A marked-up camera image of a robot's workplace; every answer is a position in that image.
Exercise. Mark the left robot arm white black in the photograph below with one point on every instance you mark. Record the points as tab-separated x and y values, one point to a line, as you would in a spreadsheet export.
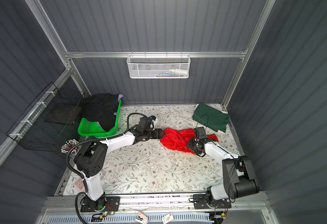
86	159

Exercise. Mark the green plastic basket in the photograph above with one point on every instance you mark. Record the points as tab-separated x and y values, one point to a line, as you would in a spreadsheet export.
87	128

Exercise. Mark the floral table cloth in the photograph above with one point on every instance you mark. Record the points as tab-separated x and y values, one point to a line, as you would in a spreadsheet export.
149	167

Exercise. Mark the white wire wall basket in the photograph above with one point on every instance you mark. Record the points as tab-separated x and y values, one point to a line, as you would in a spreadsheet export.
157	67

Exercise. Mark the white tag card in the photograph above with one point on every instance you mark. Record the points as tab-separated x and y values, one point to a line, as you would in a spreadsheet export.
141	218

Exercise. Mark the black t shirt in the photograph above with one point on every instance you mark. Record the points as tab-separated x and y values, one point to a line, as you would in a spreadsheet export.
101	108

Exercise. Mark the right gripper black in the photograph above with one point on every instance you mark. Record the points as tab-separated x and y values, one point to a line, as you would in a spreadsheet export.
190	143

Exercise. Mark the folded dark green t shirt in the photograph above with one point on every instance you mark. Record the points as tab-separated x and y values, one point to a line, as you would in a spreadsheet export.
211	117

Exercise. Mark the red t shirt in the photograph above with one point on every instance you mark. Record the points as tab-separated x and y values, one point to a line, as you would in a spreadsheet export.
177	140

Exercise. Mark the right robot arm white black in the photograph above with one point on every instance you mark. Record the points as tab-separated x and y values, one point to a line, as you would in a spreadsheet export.
239	179

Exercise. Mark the purple garment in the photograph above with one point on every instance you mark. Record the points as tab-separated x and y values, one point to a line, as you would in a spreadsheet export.
120	96

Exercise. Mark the white label card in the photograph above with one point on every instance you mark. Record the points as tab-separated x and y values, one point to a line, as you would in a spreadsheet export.
167	218

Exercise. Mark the black wire mesh basket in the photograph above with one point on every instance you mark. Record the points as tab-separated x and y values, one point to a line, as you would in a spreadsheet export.
51	123

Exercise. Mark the white bottle in basket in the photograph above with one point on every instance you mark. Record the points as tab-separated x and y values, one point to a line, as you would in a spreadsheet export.
179	72

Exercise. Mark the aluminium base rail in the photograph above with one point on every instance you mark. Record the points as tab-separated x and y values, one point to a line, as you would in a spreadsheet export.
254	209

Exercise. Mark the white calculator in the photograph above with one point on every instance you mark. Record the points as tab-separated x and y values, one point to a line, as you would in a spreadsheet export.
78	183

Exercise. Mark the cup of pens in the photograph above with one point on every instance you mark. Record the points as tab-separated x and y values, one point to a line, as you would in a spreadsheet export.
68	145

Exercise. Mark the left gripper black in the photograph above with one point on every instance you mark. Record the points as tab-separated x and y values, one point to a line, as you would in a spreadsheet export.
158	133

